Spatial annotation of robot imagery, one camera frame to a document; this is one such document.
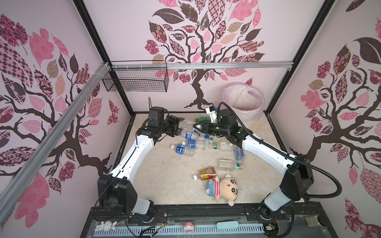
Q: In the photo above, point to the clear bottle green cap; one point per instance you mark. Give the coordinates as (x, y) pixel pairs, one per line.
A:
(229, 165)

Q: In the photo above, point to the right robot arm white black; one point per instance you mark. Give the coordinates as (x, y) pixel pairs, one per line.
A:
(297, 176)

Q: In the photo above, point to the aluminium rail back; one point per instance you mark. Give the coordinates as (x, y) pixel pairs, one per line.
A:
(221, 65)

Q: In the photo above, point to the white bunny figurine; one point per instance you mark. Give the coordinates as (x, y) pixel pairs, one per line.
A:
(106, 226)

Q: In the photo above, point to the upright blue label water bottle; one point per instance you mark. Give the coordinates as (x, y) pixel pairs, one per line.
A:
(239, 154)

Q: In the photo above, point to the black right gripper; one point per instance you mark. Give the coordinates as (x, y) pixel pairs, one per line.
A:
(206, 127)

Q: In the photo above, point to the clear bottle white label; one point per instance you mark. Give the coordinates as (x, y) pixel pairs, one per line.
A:
(222, 146)

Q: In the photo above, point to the blue label bottle centre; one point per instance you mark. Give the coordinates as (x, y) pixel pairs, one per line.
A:
(194, 144)

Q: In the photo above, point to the cartoon boy plush doll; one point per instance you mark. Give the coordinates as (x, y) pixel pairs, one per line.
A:
(225, 188)

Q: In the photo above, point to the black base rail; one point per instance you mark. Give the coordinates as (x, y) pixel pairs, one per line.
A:
(299, 220)

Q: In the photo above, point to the teal eraser block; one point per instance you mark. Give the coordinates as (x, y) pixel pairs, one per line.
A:
(227, 225)

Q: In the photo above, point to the clear bottle without label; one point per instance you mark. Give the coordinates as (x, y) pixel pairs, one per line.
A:
(187, 125)

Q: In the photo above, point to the green bottle at back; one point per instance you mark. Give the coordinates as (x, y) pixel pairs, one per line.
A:
(198, 120)

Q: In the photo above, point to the red white small figurine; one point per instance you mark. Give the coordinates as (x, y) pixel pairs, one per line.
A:
(188, 227)

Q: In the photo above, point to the black wire basket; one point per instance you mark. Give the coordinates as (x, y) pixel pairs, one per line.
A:
(137, 76)

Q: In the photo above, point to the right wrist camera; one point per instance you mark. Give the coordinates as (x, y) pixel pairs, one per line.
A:
(211, 111)

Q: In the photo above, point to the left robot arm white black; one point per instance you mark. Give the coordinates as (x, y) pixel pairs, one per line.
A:
(116, 191)

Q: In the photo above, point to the aluminium rail left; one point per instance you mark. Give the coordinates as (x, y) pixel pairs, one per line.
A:
(23, 178)

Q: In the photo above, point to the aluminium rail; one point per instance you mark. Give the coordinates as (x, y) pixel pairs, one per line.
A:
(221, 65)
(23, 178)

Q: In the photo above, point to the white bin pink liner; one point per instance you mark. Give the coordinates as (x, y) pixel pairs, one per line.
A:
(246, 101)

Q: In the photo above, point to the white cable duct strip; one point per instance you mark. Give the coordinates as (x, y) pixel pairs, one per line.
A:
(178, 230)

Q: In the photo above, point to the blue cap bottle lower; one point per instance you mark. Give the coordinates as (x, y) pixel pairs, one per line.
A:
(182, 150)

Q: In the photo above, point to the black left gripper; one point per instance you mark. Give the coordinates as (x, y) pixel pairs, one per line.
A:
(175, 120)

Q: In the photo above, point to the red yellow label tea bottle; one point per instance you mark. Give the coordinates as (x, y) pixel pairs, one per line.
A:
(205, 174)

